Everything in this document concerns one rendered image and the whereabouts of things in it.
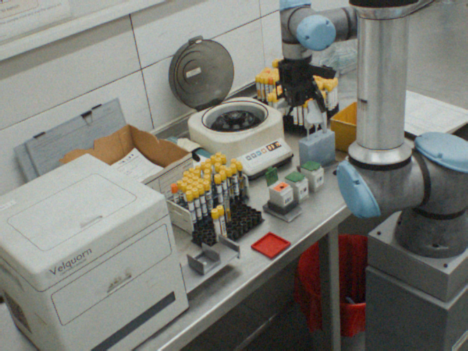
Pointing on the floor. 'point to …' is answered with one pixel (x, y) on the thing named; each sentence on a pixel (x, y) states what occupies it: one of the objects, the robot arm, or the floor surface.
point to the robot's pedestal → (412, 316)
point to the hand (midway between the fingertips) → (307, 123)
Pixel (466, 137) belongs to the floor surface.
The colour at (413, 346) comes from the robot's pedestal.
